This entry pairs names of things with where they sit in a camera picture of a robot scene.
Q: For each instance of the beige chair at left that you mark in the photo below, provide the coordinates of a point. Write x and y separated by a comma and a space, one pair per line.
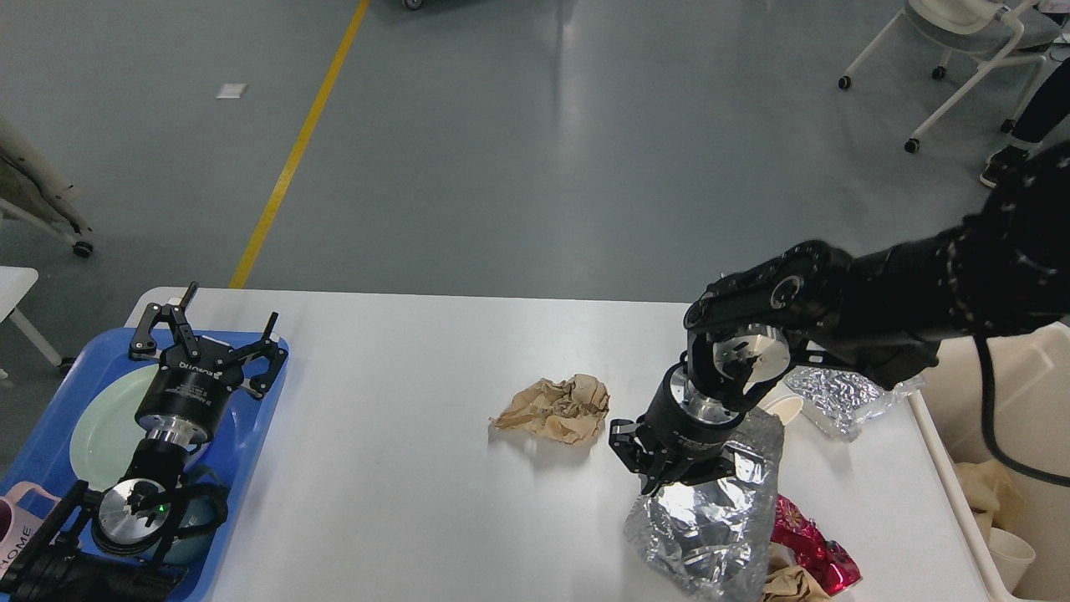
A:
36, 192

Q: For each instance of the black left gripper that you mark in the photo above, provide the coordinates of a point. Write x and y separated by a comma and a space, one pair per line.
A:
185, 401

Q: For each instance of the brown paper bag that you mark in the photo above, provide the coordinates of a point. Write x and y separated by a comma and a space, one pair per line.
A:
993, 498

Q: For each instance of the crumpled brown paper ball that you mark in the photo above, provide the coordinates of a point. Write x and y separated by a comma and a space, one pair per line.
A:
788, 581

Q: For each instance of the silver foil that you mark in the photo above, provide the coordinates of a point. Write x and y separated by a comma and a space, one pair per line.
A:
840, 404

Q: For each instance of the beige plastic bin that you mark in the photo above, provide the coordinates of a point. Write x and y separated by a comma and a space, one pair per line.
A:
1031, 374

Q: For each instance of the white paper cup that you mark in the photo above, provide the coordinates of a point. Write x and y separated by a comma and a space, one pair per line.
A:
782, 402
1011, 555

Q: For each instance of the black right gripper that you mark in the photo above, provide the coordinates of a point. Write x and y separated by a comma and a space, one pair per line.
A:
682, 428

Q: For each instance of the teal home mug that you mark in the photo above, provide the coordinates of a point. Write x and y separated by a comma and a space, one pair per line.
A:
200, 510

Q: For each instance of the crumpled brown paper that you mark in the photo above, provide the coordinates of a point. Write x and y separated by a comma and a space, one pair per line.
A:
570, 411

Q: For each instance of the mint green plate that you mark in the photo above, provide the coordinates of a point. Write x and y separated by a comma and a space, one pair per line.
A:
106, 435

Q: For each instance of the white side table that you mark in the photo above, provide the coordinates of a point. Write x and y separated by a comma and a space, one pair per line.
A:
16, 282

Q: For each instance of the white rolling chair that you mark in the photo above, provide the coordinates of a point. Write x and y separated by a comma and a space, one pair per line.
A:
994, 34

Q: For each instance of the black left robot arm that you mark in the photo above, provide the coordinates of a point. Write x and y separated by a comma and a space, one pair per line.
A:
146, 453

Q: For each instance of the person with black sneakers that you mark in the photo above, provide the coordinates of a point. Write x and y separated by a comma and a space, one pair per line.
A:
1046, 109

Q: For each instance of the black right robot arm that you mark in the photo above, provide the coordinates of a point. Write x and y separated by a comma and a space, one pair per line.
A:
1001, 272

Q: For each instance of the silver foil bag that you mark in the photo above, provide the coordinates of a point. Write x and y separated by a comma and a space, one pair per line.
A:
714, 540

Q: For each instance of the red foil wrapper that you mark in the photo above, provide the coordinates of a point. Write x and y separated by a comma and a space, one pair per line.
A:
827, 561

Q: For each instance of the pink home mug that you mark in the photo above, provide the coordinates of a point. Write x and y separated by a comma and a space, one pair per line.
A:
21, 518

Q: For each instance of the blue plastic tray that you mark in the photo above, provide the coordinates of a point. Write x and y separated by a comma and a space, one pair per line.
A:
44, 458

